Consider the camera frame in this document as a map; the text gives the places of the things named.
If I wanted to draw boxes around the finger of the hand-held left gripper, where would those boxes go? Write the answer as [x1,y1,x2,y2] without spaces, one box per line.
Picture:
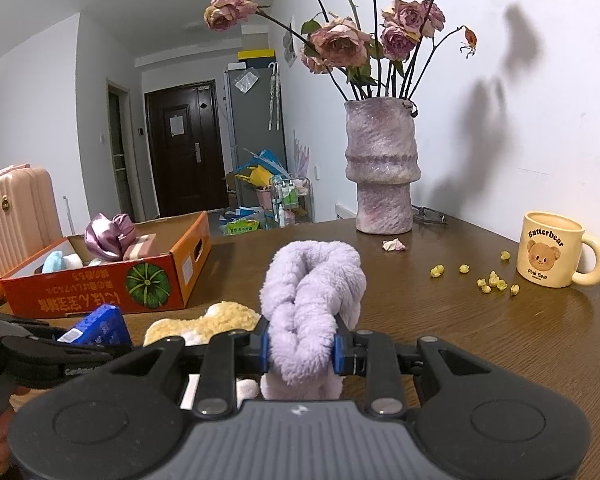
[0,335,132,367]
[0,304,67,342]

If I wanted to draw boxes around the blue and yellow bags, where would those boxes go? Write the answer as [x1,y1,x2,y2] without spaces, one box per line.
[234,147,287,189]

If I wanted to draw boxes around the black eyeglasses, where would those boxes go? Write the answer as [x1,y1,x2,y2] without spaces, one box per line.
[412,205,450,226]

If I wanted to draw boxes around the dried pink rose bouquet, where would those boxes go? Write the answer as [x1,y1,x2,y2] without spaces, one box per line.
[203,0,481,102]

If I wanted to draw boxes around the pink ribbed suitcase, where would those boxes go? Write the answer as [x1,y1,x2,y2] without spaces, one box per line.
[0,163,66,281]

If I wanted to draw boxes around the purple satin scrunchie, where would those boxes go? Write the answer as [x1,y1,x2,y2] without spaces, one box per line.
[83,213,139,261]

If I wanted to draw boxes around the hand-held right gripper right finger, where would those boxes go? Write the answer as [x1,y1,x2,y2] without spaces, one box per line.
[332,327,574,419]

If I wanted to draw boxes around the scattered yellow popcorn bits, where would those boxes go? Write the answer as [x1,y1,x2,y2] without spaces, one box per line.
[429,249,521,297]

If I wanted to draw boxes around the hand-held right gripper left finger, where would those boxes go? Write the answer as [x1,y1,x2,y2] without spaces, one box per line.
[60,330,271,420]

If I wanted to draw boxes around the lilac fluffy headband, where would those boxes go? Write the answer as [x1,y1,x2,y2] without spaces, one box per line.
[258,240,369,401]

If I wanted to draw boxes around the wire trolley cart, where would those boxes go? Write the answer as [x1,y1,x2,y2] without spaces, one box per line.
[269,177,315,230]

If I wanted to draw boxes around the hanging clear umbrellas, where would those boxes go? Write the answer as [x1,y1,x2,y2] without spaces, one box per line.
[267,62,281,131]

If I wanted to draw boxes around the yellow white hamster plush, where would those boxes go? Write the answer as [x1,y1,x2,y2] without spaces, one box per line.
[143,301,264,401]

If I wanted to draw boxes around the white wall panel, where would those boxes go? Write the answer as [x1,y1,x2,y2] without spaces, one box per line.
[282,14,299,69]

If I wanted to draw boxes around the yellow box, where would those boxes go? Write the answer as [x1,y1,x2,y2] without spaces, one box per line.
[237,48,276,64]

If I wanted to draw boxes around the dark brown door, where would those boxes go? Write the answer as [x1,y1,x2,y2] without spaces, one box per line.
[144,79,229,217]

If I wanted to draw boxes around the yellow bear mug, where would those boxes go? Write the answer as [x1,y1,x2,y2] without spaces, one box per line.
[516,211,600,290]

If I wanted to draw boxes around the red cardboard box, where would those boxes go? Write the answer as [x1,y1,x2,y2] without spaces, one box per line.
[0,209,214,319]

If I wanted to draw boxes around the light blue plush toy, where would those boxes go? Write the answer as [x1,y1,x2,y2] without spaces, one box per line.
[41,250,69,275]

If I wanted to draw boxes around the purple wall decoration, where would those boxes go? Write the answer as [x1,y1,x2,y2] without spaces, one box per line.
[292,129,314,179]

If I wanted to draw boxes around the purple textured vase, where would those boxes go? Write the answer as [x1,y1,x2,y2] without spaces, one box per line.
[343,98,421,235]

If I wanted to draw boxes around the blue milk carton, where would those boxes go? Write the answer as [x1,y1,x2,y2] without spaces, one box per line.
[57,304,134,349]

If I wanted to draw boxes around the grey refrigerator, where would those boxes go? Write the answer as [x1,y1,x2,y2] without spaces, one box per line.
[223,62,289,181]

